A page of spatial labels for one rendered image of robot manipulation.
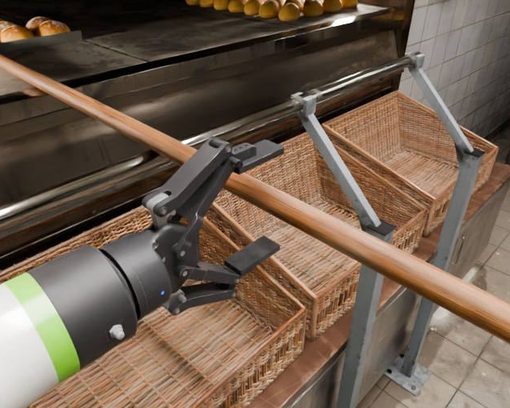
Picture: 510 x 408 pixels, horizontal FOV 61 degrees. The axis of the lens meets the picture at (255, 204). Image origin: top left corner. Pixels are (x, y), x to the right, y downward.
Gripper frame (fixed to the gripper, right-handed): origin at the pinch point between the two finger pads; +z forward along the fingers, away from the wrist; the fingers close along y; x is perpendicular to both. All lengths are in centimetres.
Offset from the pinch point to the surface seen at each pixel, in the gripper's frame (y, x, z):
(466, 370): 119, 14, 102
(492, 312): -1.0, 25.8, -0.8
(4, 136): 7, -60, -10
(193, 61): 1, -60, 37
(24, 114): 4, -60, -6
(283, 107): 1.8, -22.8, 29.3
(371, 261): -0.2, 14.9, -1.2
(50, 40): -1, -100, 19
